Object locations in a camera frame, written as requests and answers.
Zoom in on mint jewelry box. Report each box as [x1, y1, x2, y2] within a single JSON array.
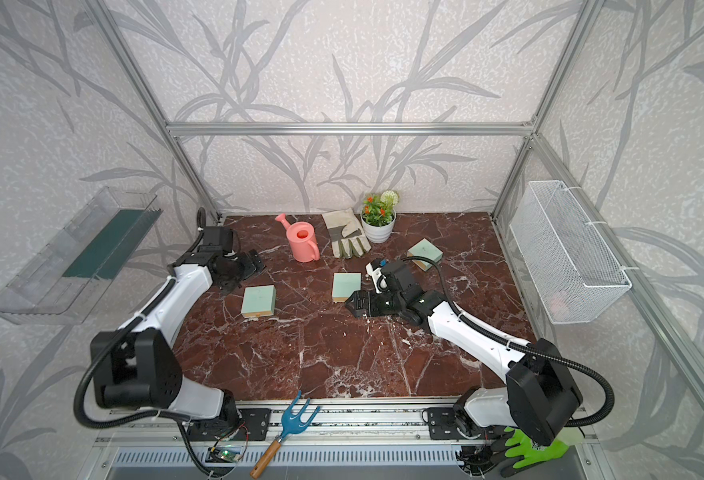
[[408, 238, 443, 271], [241, 285, 277, 318], [332, 272, 362, 303]]

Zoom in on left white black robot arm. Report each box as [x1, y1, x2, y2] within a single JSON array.
[[73, 226, 264, 433]]

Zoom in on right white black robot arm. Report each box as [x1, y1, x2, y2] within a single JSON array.
[[345, 257, 616, 446]]

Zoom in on pink watering can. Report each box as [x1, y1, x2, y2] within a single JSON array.
[[275, 213, 320, 263]]

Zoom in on grey work gloves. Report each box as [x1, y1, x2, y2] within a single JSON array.
[[322, 208, 371, 259]]

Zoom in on potted plant white pot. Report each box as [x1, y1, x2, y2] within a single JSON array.
[[361, 190, 400, 244]]

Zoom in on small circuit board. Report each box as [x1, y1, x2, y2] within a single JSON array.
[[207, 447, 243, 463]]

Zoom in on green black garden glove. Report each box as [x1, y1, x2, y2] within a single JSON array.
[[490, 427, 585, 479]]

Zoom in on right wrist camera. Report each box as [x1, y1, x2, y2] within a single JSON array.
[[366, 259, 387, 294]]

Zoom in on blue garden fork wooden handle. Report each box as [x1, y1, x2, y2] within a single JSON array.
[[250, 391, 322, 479]]

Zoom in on clear plastic wall shelf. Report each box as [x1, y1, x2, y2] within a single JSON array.
[[0, 187, 162, 325]]

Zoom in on white wire mesh basket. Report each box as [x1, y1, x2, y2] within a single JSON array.
[[510, 180, 632, 325]]

